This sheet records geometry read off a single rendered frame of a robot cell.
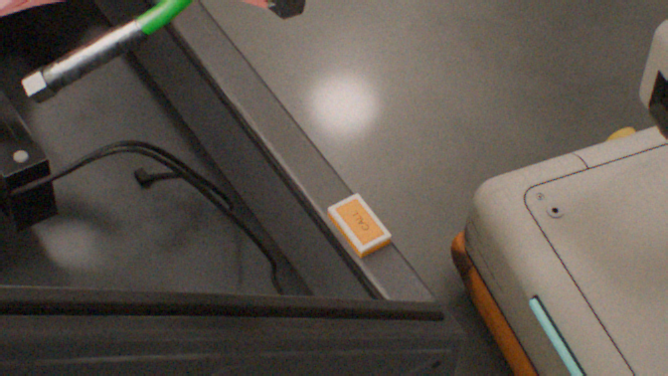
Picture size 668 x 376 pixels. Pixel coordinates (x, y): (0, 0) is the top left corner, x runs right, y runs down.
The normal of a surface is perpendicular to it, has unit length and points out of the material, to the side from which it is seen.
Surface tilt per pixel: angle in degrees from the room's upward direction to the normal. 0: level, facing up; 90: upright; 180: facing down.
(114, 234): 0
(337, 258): 90
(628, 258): 0
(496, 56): 0
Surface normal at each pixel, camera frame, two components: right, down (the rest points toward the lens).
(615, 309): 0.07, -0.59
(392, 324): 0.62, -0.71
